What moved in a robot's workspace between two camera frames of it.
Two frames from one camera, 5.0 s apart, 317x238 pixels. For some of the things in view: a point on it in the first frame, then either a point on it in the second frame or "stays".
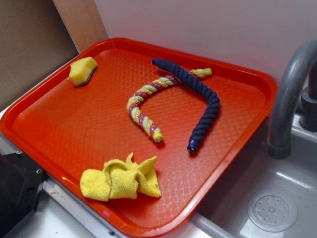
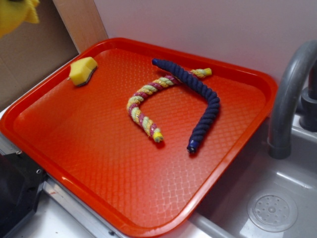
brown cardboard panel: x=33 y=39 stays
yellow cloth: x=117 y=180 → x=13 y=13
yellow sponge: x=81 y=70 stays
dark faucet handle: x=308 y=116 stays
